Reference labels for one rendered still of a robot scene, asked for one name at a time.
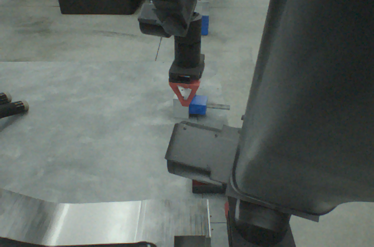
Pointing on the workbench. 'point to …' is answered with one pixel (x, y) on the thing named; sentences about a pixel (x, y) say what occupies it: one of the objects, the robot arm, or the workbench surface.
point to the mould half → (101, 221)
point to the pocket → (192, 241)
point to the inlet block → (195, 106)
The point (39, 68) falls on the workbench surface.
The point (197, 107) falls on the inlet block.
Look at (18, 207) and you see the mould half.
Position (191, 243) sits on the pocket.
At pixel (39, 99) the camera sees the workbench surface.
